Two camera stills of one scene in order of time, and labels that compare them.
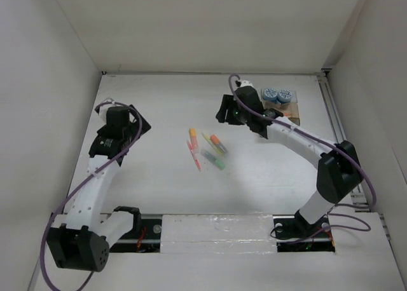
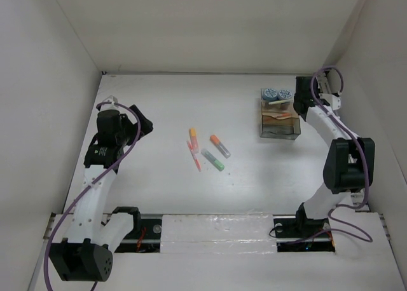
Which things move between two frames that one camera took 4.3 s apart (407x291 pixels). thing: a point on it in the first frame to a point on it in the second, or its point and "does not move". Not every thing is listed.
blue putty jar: x=285 y=96 does not move
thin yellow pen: x=212 y=144 to x=278 y=101
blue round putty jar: x=270 y=94 does not move
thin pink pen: x=193 y=153 does not move
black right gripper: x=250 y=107 to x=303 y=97
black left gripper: x=144 y=128 does not move
